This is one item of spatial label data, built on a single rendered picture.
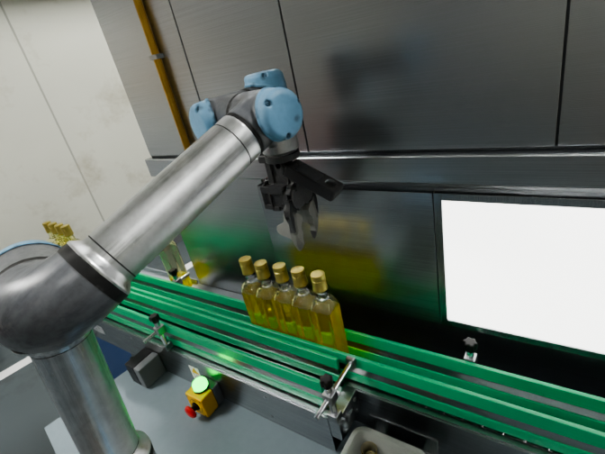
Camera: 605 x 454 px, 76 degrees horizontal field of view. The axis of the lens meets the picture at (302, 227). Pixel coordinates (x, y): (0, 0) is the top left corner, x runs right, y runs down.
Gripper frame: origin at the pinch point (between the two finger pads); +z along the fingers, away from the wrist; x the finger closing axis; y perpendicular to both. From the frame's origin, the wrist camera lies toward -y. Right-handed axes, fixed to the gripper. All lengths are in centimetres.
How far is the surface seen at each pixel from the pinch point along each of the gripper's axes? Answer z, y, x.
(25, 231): 53, 313, -37
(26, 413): 125, 209, 39
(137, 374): 44, 61, 23
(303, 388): 33.3, 1.0, 13.0
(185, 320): 34, 53, 6
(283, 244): 11.0, 19.3, -12.2
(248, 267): 10.9, 21.8, 0.5
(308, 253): 12.8, 11.1, -12.3
